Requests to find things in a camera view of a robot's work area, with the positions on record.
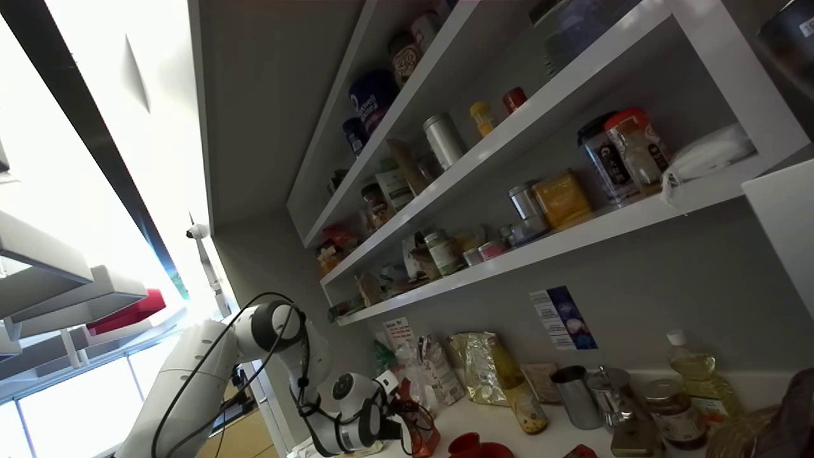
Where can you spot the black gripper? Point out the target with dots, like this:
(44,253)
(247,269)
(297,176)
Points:
(387,419)

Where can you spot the tan food packet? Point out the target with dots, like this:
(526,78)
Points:
(370,289)

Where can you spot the pasta packet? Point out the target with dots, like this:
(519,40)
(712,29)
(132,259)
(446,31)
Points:
(411,166)

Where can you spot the yellow packet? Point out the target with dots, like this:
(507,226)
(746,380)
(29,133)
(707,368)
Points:
(559,203)

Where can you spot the white red printed packs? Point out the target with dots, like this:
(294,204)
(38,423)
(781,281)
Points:
(423,366)

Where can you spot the red cup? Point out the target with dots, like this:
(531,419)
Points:
(464,443)

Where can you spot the gold foil bag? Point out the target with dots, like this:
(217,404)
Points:
(484,366)

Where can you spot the red plate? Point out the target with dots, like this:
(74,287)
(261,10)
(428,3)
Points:
(496,449)

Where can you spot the small tan box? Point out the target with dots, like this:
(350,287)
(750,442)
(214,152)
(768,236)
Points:
(539,384)

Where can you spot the slim glass bottle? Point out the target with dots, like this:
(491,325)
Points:
(414,264)

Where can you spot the jar with pale label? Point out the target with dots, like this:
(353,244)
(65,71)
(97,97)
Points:
(444,253)

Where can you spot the small short can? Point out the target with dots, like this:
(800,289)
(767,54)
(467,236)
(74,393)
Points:
(472,255)

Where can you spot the steel cup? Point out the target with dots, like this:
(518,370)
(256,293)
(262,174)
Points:
(575,399)

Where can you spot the small red tin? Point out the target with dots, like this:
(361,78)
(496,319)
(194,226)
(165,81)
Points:
(581,452)

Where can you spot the pink can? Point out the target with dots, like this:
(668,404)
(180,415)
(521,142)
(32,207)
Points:
(490,250)

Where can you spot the blue white card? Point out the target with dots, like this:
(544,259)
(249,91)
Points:
(562,319)

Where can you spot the dark lidded jar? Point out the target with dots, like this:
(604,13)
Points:
(373,204)

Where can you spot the clear glass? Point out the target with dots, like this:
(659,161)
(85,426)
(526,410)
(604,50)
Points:
(610,393)

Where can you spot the white labelled jar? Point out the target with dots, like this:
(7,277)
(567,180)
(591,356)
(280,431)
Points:
(393,186)

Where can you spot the olive green tin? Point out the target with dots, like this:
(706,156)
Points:
(635,433)

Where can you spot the silver tin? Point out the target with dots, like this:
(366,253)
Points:
(524,212)

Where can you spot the red cushion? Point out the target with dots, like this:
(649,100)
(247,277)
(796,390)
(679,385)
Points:
(128,311)

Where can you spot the silver metal can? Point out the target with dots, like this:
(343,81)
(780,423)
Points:
(444,142)

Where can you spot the small dark blue can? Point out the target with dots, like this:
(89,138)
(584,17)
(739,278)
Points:
(353,133)

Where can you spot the chocolate spread jar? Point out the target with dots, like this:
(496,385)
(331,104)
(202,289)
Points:
(678,421)

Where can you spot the cooking oil bottle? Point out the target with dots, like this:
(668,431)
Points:
(696,372)

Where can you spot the yellow bottle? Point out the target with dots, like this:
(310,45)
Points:
(484,119)

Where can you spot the dark blue canister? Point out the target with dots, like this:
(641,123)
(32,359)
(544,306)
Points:
(373,97)

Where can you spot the dark carton box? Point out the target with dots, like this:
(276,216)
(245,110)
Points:
(604,161)

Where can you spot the red capped bottle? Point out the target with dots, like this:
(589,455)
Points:
(515,100)

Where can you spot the brown glass jar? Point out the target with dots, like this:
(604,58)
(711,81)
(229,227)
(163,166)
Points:
(406,58)

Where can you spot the jar with red lid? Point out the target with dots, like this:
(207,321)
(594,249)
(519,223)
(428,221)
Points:
(641,155)

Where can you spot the small jar with white lid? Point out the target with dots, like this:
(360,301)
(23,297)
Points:
(426,27)

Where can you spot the brown object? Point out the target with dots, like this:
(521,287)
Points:
(790,421)

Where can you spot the white bag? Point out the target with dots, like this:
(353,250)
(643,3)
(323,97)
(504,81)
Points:
(707,155)

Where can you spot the dark cooking pot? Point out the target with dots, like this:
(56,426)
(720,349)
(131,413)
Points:
(585,27)

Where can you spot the white cabinet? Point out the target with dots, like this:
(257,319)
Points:
(783,230)

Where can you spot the camera on pole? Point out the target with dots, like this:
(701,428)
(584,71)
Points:
(198,230)

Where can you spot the white wall shelf unit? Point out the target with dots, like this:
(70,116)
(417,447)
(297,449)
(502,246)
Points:
(594,227)

